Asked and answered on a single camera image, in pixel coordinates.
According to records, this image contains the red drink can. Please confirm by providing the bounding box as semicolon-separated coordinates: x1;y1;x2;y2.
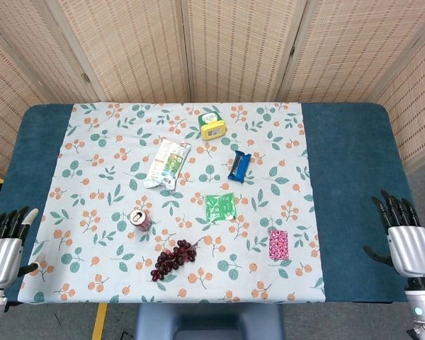
128;208;152;232

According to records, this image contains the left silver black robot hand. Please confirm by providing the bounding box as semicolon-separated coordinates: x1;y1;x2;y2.
0;205;47;288

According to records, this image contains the yellow floor tape strip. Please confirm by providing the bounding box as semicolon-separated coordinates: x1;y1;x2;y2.
91;302;109;340

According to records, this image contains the woven bamboo screen panel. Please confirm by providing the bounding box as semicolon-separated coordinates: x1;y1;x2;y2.
0;0;109;106
375;24;425;173
274;0;425;103
0;21;50;176
44;0;192;103
180;0;309;103

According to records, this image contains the floral printed tablecloth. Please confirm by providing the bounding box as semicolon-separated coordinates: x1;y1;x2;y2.
16;101;327;305

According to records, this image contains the dark red grape bunch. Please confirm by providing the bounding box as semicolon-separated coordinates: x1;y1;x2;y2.
150;236;207;283

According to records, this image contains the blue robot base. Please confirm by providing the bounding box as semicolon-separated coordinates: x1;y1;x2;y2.
134;302;285;340

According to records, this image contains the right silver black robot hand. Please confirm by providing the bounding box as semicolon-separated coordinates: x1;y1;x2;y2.
363;190;425;281

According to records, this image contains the green tea sachet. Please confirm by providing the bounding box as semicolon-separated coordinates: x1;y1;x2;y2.
204;192;237;223

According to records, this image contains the blue cookie pack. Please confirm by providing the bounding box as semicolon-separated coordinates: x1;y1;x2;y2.
227;149;252;183

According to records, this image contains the white green snack bag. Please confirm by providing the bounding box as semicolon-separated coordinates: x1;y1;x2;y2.
143;138;192;190

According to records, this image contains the yellow lidded plastic box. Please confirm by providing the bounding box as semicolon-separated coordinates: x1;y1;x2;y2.
197;112;228;142

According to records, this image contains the blue table cover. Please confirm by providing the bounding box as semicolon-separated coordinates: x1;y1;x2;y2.
0;102;417;305

